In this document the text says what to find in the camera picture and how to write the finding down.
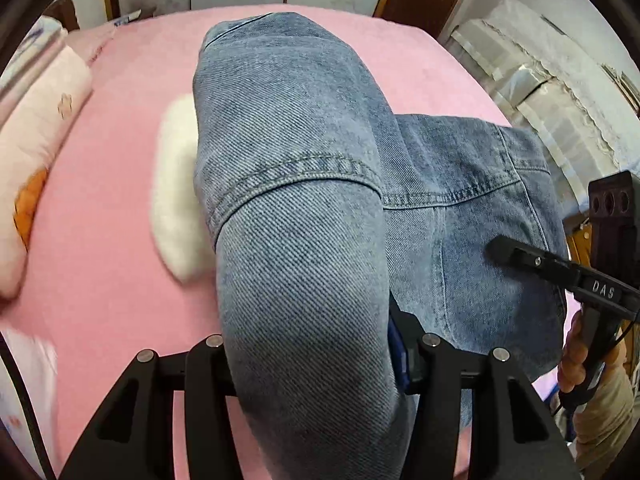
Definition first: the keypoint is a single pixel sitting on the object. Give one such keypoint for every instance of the pink pillow with bag print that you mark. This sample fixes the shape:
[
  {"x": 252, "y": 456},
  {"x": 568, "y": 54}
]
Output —
[{"x": 25, "y": 385}]

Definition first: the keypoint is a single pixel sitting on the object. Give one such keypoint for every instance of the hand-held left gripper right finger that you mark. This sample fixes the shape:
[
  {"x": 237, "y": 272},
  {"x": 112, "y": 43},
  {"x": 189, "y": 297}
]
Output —
[{"x": 400, "y": 355}]

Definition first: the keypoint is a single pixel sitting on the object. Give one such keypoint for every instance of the lace covered furniture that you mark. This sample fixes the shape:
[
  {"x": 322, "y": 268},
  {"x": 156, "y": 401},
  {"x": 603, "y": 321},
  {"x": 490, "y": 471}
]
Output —
[{"x": 550, "y": 85}]

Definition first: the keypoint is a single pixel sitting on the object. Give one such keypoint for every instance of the small blue white packet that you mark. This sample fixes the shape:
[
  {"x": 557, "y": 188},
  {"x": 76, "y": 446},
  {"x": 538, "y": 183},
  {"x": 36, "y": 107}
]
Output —
[{"x": 127, "y": 17}]

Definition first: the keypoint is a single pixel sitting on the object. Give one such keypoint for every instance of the pink bed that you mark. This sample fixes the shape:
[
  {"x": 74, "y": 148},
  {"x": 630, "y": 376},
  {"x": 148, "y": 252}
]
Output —
[{"x": 125, "y": 285}]

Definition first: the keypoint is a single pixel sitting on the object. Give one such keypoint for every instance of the person's right forearm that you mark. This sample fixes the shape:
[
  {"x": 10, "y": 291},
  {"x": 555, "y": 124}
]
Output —
[{"x": 610, "y": 425}]

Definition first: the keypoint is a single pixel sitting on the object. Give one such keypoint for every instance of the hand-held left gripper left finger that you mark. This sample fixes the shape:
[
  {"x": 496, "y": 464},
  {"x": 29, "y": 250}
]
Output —
[{"x": 207, "y": 360}]

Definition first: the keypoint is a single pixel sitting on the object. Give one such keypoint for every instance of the person's right hand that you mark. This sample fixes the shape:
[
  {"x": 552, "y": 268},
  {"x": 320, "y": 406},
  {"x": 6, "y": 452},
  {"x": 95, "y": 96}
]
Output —
[{"x": 572, "y": 355}]

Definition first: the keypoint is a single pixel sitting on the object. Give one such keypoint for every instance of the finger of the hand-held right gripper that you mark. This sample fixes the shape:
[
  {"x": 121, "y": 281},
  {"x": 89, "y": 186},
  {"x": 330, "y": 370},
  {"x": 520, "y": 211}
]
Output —
[{"x": 530, "y": 260}]

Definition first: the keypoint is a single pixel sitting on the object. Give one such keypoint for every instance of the dark wooden headboard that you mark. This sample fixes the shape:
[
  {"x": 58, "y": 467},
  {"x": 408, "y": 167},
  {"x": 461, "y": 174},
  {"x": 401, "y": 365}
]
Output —
[{"x": 62, "y": 12}]

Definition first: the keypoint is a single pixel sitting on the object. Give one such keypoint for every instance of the white folded fleece garment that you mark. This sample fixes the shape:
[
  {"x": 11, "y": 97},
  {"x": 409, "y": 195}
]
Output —
[{"x": 175, "y": 200}]

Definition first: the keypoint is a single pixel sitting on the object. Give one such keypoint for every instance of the blue denim jacket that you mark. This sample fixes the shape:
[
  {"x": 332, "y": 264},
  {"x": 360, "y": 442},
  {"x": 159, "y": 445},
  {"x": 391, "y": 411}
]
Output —
[{"x": 300, "y": 210}]

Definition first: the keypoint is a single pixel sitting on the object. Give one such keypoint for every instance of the pink folded quilt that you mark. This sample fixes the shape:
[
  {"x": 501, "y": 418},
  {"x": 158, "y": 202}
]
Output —
[{"x": 40, "y": 125}]

